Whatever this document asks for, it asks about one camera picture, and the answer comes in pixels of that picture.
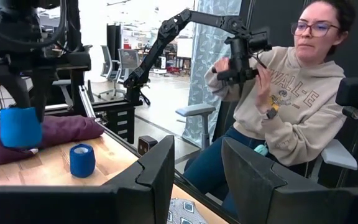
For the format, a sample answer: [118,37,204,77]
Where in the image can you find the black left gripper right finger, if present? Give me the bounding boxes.
[221,136,358,224]

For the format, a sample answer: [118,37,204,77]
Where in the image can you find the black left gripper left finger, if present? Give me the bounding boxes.
[0,135,176,224]

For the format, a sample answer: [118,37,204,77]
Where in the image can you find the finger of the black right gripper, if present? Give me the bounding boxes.
[30,67,58,123]
[0,72,33,110]

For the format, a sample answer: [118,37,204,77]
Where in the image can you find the light blue bandage roll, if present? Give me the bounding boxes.
[0,106,44,149]

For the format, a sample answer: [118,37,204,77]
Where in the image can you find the grey patterned cloth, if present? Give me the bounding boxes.
[166,198,209,224]

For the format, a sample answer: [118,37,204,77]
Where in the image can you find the purple cloth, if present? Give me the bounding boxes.
[0,114,106,167]

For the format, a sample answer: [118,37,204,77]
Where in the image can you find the dark blue bandage roll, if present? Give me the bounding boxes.
[69,142,97,179]

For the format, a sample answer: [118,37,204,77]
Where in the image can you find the small teal pouch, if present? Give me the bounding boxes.
[253,142,270,157]

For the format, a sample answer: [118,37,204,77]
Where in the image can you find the black drawer unit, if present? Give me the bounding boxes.
[91,99,144,145]

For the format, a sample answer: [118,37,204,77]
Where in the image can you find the black wristwatch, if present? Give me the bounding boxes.
[265,106,280,120]

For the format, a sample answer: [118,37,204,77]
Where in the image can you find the person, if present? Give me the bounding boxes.
[181,0,357,219]

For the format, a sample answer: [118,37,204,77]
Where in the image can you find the white board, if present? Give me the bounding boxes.
[176,37,195,59]

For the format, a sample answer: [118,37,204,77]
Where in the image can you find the blue-grey patterned curtain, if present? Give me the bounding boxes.
[181,0,242,147]

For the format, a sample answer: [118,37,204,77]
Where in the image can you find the eyeglasses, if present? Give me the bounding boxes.
[290,21,342,39]

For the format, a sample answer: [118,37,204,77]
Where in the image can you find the small black camera box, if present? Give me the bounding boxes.
[137,134,159,157]

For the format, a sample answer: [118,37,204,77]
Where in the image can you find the silver aluminium rail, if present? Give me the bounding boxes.
[78,85,98,121]

